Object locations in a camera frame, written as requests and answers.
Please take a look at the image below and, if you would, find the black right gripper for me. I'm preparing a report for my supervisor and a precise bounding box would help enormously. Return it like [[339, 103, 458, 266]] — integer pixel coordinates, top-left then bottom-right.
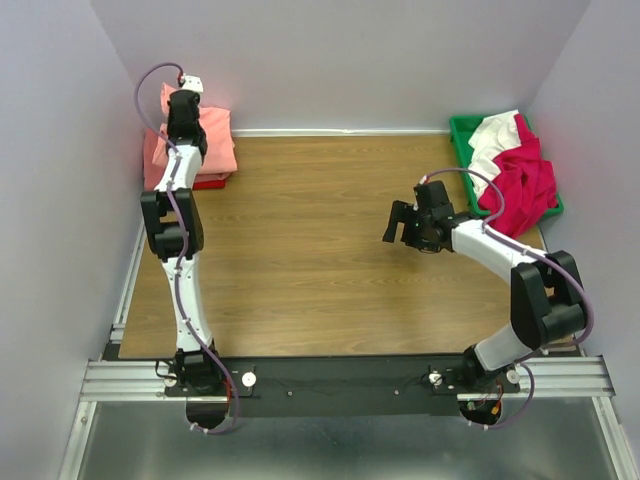
[[382, 199, 439, 253]]

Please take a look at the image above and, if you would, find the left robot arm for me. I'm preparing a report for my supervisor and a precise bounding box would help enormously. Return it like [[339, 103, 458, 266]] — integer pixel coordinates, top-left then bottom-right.
[[140, 88, 222, 395]]

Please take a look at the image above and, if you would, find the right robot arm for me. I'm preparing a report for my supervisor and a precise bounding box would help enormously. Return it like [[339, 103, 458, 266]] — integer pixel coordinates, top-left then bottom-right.
[[382, 181, 589, 392]]

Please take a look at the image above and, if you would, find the folded coral t-shirt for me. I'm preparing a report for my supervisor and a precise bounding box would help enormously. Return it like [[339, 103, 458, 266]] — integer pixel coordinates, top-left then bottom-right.
[[143, 129, 237, 190]]

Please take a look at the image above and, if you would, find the green plastic bin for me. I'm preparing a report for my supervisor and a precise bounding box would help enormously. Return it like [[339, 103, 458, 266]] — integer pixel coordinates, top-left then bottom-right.
[[449, 114, 566, 221]]

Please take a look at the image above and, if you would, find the white t-shirt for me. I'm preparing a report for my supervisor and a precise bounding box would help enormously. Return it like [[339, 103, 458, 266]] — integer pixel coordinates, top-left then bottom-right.
[[468, 110, 521, 180]]

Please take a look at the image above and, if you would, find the magenta t-shirt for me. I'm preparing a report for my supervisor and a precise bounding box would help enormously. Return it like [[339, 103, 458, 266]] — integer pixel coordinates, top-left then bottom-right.
[[472, 113, 558, 238]]

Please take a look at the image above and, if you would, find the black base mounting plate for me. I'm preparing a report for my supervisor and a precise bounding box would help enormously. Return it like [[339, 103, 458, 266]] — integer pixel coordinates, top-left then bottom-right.
[[162, 354, 520, 429]]

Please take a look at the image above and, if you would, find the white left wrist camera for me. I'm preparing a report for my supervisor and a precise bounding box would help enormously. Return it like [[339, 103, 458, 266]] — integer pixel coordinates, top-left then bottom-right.
[[179, 74, 204, 94]]

